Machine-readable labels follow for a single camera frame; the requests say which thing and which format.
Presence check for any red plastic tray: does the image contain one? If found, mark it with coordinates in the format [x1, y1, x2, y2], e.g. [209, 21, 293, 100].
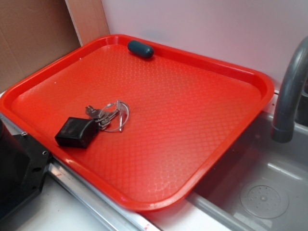
[0, 35, 274, 211]

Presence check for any silver key bunch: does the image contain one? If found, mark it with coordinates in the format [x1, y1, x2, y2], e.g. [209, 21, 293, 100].
[85, 105, 119, 130]

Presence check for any dark teal oval case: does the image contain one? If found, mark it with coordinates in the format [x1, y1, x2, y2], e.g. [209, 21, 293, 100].
[128, 40, 154, 58]

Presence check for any black key fob pouch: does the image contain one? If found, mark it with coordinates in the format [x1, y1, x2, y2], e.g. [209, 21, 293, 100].
[55, 117, 99, 148]

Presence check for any grey toy sink basin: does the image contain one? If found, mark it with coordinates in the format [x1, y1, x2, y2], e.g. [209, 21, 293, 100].
[187, 91, 308, 231]

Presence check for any grey sink faucet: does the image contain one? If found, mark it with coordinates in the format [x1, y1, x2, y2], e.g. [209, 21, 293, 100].
[271, 38, 308, 143]

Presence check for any brown cardboard panel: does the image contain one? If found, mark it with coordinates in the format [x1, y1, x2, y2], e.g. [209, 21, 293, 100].
[0, 0, 111, 93]

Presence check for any wire key ring loop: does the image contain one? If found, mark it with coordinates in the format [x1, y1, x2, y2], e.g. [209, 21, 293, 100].
[100, 100, 130, 133]

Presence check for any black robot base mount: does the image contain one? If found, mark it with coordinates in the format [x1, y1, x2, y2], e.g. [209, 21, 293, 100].
[0, 122, 51, 221]

